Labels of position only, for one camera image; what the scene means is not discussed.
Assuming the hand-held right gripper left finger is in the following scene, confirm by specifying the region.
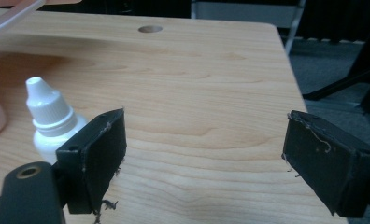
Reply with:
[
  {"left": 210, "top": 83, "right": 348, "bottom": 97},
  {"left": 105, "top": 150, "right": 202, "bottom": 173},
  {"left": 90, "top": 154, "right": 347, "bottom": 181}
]
[{"left": 55, "top": 107, "right": 128, "bottom": 216}]

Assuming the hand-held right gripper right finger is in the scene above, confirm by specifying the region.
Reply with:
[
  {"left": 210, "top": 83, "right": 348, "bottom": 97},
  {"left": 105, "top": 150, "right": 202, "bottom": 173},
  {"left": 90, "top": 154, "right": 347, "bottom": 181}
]
[{"left": 281, "top": 109, "right": 370, "bottom": 218}]

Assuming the white dropper bottle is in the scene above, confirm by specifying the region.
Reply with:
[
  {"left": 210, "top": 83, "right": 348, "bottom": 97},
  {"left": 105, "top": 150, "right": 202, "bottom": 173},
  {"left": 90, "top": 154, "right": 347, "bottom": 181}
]
[{"left": 24, "top": 76, "right": 90, "bottom": 166}]

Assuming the black stand leg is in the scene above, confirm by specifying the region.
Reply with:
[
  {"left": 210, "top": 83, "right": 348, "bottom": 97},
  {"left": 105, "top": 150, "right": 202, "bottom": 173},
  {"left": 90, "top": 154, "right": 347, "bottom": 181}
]
[{"left": 302, "top": 17, "right": 370, "bottom": 117}]

